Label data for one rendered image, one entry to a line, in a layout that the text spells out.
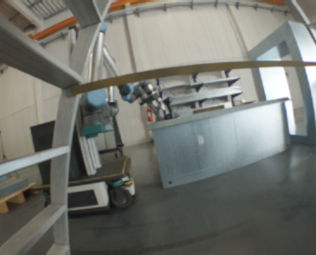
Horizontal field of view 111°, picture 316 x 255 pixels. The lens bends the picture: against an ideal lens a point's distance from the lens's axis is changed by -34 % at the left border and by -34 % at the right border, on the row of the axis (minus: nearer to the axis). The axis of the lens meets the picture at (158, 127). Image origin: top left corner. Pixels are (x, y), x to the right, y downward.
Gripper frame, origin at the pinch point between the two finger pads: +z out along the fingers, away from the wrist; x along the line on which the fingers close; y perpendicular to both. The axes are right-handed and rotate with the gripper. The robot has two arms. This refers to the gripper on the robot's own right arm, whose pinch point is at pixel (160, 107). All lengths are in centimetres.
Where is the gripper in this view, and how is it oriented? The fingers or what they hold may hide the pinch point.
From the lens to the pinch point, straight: 138.5
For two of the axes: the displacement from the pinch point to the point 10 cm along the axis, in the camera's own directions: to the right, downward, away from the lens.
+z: 5.3, 8.1, 2.5
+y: -7.9, 5.8, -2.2
